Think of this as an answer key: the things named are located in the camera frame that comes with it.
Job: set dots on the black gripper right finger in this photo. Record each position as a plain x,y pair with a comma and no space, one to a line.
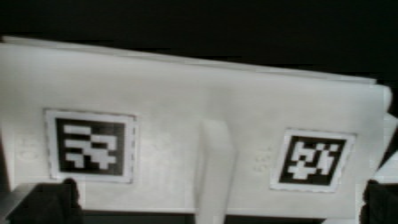
379,212

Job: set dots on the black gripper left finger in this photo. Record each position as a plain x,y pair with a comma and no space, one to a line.
43,204

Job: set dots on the white cabinet body box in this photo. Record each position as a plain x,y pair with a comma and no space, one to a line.
386,175

